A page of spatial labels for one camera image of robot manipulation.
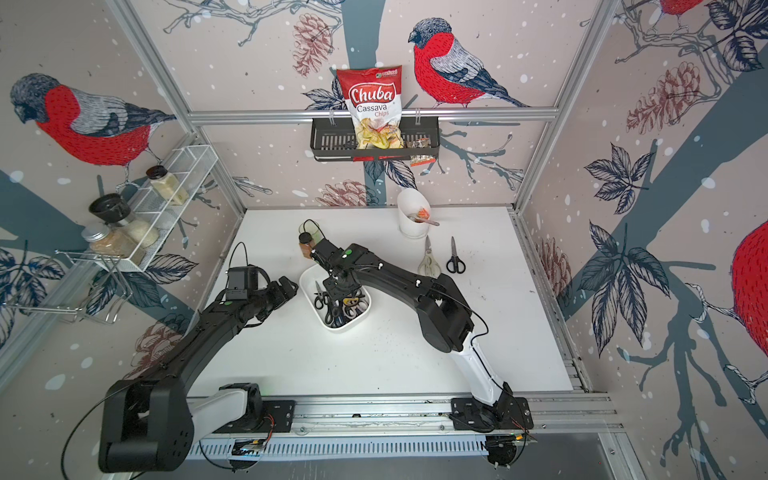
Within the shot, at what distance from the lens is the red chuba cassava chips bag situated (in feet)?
2.66

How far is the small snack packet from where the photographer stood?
0.92 meters

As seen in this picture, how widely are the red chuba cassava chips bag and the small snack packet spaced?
0.13 feet
